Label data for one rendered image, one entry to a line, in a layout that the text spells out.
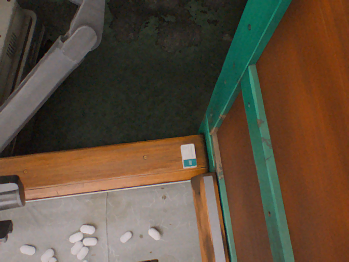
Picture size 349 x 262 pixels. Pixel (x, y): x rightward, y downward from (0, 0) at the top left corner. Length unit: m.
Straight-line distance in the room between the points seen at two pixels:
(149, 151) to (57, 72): 0.38
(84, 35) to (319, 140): 0.46
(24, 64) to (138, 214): 0.87
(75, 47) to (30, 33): 1.01
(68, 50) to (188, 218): 0.55
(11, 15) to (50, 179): 0.76
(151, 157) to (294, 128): 0.62
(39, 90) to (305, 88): 0.52
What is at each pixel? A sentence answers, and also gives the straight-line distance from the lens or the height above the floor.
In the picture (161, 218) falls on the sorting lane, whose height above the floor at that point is 0.74.
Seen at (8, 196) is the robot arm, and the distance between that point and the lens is 0.89.
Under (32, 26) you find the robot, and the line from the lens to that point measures 1.74.
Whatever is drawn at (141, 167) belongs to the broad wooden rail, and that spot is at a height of 0.76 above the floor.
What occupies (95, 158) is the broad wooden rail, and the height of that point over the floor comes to 0.76.
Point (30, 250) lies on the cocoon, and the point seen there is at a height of 0.76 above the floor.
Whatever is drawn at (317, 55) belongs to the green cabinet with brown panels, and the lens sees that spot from 0.39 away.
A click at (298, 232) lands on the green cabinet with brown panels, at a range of 0.50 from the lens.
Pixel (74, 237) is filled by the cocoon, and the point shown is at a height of 0.76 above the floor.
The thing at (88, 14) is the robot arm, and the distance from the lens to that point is 0.73.
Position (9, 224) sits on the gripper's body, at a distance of 0.97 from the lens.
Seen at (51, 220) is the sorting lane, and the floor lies 0.74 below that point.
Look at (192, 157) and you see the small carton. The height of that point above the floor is 0.79.
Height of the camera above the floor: 1.78
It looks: 75 degrees down
